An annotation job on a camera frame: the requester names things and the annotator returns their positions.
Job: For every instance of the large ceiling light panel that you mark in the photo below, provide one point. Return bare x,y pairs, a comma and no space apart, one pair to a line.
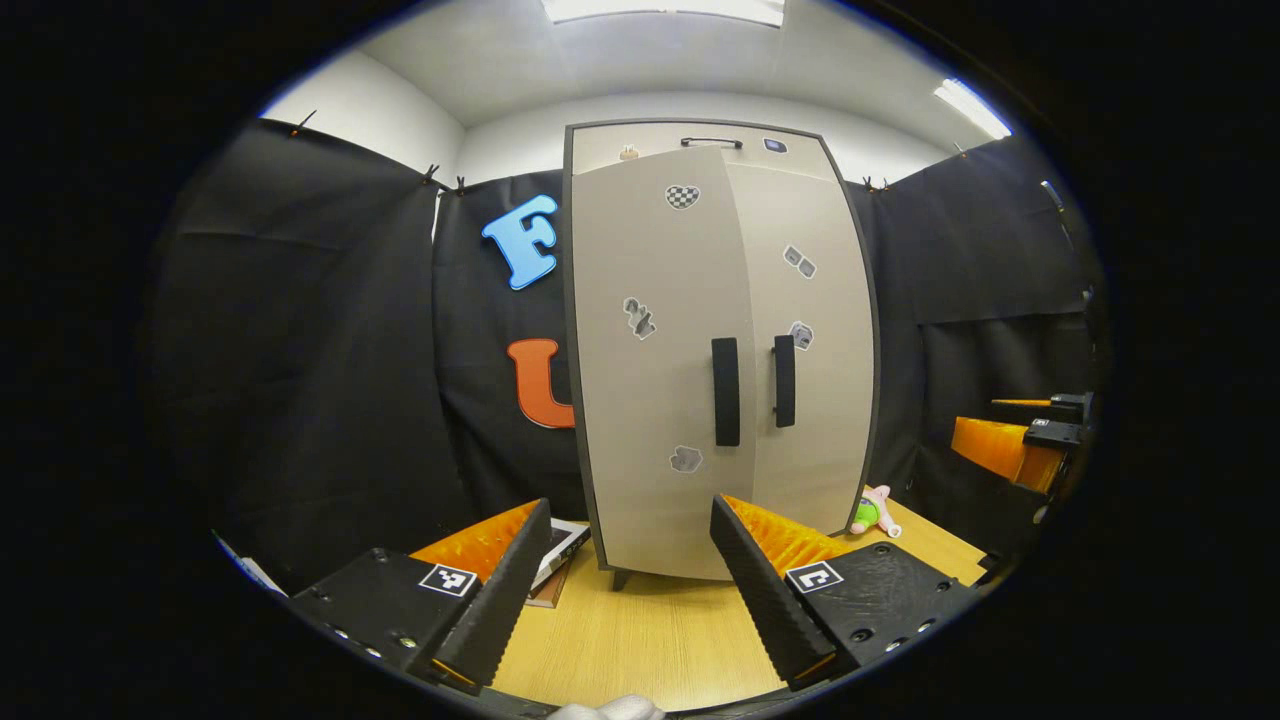
660,10

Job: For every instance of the narrow ceiling light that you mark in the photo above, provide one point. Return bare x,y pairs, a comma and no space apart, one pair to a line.
975,108

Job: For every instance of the grey shoe cabinet door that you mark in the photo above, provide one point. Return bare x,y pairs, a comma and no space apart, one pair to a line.
650,400
830,400

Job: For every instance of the grey cabinet drawer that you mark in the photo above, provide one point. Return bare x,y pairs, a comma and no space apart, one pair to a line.
650,140

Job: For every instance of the pink and green plush toy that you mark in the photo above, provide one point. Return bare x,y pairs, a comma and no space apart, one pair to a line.
872,512

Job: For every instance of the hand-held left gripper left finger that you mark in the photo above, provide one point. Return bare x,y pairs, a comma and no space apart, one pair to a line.
495,600

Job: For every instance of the black backdrop cloth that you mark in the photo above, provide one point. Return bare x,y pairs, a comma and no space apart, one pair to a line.
300,400

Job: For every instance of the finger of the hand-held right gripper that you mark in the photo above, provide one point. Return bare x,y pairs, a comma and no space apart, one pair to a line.
1005,450
1070,408

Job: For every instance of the grey shoe cabinet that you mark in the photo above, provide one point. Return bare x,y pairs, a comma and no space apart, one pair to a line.
568,300

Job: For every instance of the brown book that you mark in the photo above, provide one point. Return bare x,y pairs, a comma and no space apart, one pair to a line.
550,592

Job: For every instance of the white and black book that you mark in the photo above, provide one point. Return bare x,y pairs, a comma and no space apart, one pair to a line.
562,542

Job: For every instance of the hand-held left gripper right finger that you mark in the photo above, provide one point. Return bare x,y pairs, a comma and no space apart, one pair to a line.
765,590

